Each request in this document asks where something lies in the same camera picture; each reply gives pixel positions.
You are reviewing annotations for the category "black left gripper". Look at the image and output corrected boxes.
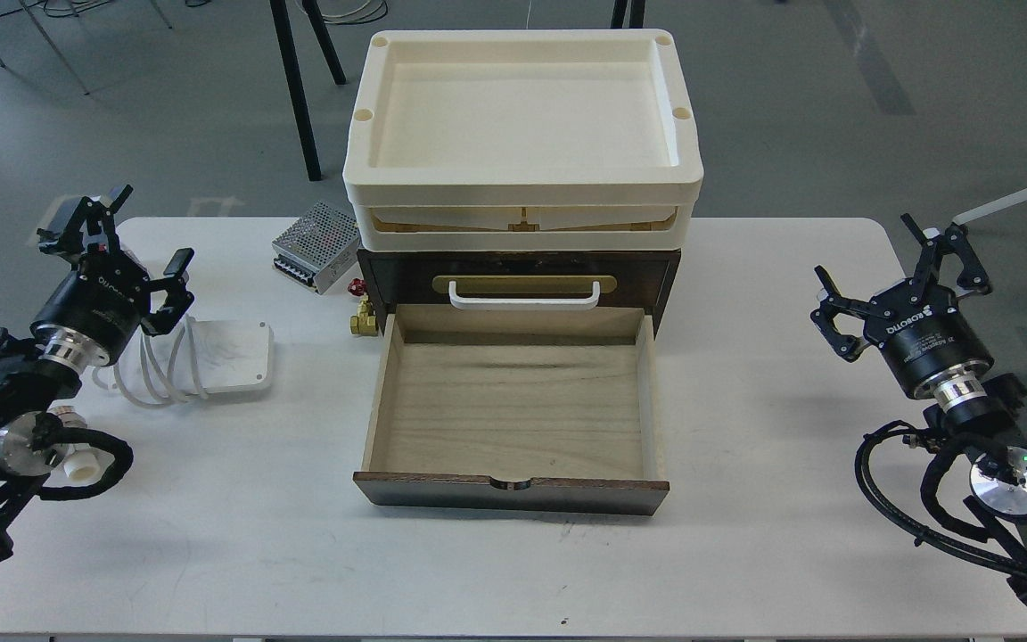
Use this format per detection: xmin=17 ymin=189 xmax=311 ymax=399
xmin=31 ymin=185 xmax=195 ymax=366

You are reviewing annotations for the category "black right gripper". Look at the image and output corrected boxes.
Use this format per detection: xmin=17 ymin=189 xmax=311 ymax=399
xmin=810 ymin=214 xmax=994 ymax=399

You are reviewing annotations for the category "white charger with cable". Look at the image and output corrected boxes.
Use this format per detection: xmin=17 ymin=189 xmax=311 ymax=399
xmin=90 ymin=316 xmax=275 ymax=409

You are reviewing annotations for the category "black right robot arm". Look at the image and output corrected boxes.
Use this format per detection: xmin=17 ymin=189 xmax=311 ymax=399
xmin=810 ymin=214 xmax=1027 ymax=606

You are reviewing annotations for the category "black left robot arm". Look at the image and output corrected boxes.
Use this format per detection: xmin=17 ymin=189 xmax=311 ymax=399
xmin=0 ymin=185 xmax=194 ymax=562

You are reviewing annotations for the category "dark wooden cabinet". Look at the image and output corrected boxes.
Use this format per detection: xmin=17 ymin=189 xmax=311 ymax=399
xmin=357 ymin=249 xmax=682 ymax=330

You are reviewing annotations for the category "metal mesh power supply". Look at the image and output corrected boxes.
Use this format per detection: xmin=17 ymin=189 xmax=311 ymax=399
xmin=272 ymin=201 xmax=360 ymax=295

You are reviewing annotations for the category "silver valve white fitting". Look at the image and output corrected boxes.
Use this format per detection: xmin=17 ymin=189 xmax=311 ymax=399
xmin=49 ymin=406 xmax=103 ymax=488

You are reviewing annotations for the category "cream plastic tray top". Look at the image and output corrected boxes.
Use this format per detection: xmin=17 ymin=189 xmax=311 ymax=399
xmin=343 ymin=29 xmax=703 ymax=252

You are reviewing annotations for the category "open wooden drawer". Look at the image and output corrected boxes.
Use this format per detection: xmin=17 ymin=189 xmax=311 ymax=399
xmin=353 ymin=305 xmax=670 ymax=515

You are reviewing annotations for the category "brass valve red handle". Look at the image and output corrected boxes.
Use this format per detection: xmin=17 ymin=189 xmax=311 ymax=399
xmin=347 ymin=277 xmax=380 ymax=337

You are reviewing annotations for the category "black table leg frame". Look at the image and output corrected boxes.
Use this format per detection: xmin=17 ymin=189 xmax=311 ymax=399
xmin=269 ymin=0 xmax=348 ymax=183

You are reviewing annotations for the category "white drawer handle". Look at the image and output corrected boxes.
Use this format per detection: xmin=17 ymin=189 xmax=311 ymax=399
xmin=448 ymin=280 xmax=602 ymax=312

